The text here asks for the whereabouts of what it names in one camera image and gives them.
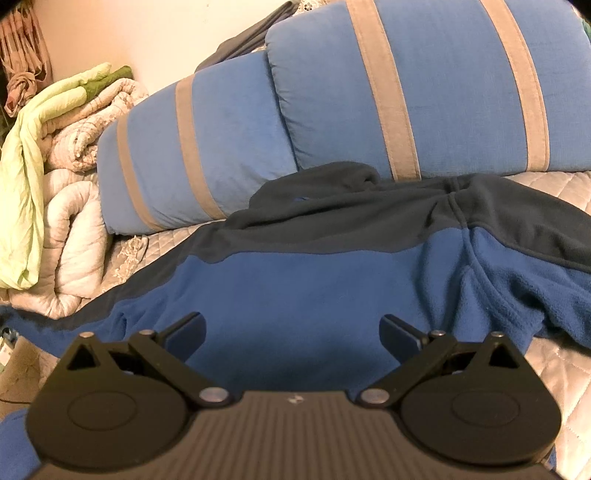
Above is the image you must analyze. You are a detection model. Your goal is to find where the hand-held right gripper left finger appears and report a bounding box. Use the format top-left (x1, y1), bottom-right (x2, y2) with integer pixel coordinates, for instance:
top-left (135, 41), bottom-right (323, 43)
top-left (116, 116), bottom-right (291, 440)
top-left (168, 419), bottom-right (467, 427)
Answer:
top-left (65, 312), bottom-right (234, 409)

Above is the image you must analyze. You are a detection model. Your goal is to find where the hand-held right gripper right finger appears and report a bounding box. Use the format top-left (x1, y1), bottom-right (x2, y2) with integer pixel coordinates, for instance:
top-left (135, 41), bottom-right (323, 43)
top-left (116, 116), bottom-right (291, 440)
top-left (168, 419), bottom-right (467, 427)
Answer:
top-left (355, 315), bottom-right (525, 409)

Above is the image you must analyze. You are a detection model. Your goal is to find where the blue fleece jacket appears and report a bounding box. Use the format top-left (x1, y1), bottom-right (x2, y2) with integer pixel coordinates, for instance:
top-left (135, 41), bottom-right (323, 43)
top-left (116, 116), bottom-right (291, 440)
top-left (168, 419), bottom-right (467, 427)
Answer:
top-left (0, 161), bottom-right (591, 480)

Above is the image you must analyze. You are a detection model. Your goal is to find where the white duvet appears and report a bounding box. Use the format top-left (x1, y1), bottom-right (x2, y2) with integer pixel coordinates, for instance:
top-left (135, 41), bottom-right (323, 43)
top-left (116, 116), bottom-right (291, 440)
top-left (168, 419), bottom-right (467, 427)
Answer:
top-left (9, 168), bottom-right (114, 319)

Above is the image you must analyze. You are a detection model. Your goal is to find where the blue striped pillow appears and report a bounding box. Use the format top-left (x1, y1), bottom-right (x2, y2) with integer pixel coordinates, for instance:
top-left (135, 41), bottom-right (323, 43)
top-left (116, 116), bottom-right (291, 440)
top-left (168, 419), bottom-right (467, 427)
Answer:
top-left (97, 48), bottom-right (298, 236)
top-left (265, 0), bottom-right (591, 183)

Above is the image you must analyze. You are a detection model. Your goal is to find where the green blanket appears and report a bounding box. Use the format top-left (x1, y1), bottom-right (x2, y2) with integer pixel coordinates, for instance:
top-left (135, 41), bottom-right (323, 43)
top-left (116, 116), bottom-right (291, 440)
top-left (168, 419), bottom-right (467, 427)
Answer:
top-left (0, 62), bottom-right (132, 291)

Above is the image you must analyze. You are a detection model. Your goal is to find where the grey folded garment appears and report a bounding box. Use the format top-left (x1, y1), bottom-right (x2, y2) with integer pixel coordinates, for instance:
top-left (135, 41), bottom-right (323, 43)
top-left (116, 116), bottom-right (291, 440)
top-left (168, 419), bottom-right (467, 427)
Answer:
top-left (194, 0), bottom-right (301, 72)

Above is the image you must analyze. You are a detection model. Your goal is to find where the silver patterned blanket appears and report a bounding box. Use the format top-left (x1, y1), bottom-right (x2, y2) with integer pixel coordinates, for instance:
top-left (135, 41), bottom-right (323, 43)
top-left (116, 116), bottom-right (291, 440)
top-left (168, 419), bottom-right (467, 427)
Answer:
top-left (291, 0), bottom-right (342, 17)

